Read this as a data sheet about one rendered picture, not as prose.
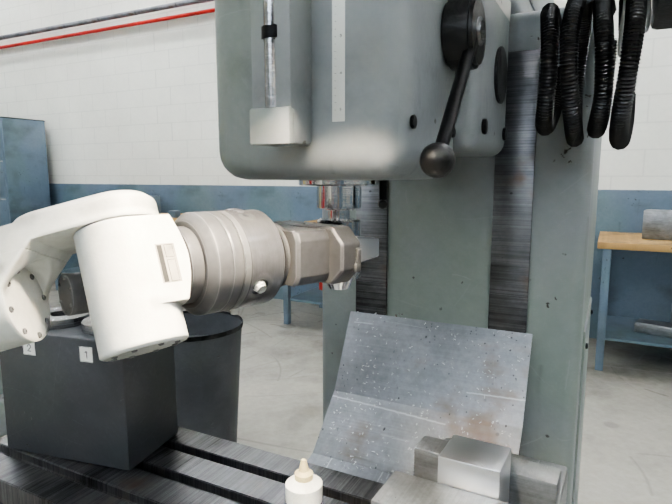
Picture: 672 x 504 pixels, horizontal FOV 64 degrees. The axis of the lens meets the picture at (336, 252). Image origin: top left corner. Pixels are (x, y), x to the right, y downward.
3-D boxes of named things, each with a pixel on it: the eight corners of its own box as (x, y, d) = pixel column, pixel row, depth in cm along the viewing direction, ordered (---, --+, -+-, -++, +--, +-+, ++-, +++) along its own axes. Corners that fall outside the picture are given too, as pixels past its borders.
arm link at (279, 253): (362, 207, 50) (259, 212, 42) (361, 307, 52) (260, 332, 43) (278, 202, 59) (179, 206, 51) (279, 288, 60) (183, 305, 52)
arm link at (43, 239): (138, 179, 39) (-46, 229, 39) (166, 296, 38) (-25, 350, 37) (164, 203, 46) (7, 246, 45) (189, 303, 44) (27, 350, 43)
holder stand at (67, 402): (129, 472, 75) (121, 333, 72) (6, 449, 81) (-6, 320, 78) (178, 433, 86) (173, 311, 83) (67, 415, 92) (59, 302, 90)
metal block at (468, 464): (497, 531, 51) (500, 472, 50) (436, 511, 54) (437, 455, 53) (508, 502, 55) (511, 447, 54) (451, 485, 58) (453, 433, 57)
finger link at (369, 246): (373, 261, 58) (332, 267, 54) (374, 231, 58) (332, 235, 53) (384, 263, 57) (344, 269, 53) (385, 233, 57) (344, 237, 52)
